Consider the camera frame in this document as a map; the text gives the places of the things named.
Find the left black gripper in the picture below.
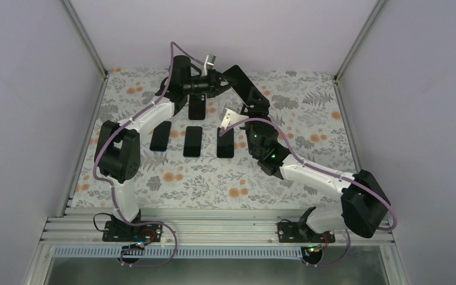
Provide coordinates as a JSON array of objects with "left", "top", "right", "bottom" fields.
[{"left": 183, "top": 69, "right": 237, "bottom": 99}]

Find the clear phone case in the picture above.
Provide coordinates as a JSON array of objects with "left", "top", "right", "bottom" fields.
[{"left": 218, "top": 99, "right": 240, "bottom": 115}]

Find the black phone case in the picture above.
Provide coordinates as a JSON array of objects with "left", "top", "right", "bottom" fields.
[{"left": 188, "top": 94, "right": 206, "bottom": 121}]

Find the dark blue phone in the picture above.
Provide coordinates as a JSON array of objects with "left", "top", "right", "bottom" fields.
[{"left": 216, "top": 128, "right": 235, "bottom": 159}]

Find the teal phone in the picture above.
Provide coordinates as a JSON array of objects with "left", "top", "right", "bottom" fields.
[{"left": 183, "top": 126, "right": 203, "bottom": 157}]

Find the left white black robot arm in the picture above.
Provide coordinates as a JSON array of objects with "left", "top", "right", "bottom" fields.
[{"left": 93, "top": 54, "right": 230, "bottom": 240}]

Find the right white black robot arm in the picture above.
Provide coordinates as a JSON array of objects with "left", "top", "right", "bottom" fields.
[{"left": 240, "top": 85, "right": 390, "bottom": 242}]

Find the floral patterned table mat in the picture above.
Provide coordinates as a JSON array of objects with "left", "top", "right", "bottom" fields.
[{"left": 72, "top": 68, "right": 356, "bottom": 209}]

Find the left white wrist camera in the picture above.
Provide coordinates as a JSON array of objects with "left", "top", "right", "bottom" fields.
[{"left": 201, "top": 53, "right": 216, "bottom": 76}]

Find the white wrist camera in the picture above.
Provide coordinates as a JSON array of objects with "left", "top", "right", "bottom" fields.
[
  {"left": 201, "top": 53, "right": 216, "bottom": 76},
  {"left": 220, "top": 109, "right": 248, "bottom": 129}
]

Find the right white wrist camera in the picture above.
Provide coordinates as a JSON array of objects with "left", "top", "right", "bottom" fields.
[{"left": 220, "top": 109, "right": 248, "bottom": 129}]

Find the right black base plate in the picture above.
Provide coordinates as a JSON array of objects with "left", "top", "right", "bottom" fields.
[{"left": 277, "top": 219, "right": 336, "bottom": 243}]

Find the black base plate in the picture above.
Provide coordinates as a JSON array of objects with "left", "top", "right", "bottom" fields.
[
  {"left": 102, "top": 220, "right": 163, "bottom": 243},
  {"left": 277, "top": 219, "right": 336, "bottom": 243}
]

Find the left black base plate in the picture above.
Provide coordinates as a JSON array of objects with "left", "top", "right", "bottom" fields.
[{"left": 102, "top": 220, "right": 163, "bottom": 243}]

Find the aluminium rail frame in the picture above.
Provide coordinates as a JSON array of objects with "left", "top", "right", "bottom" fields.
[{"left": 23, "top": 206, "right": 410, "bottom": 285}]

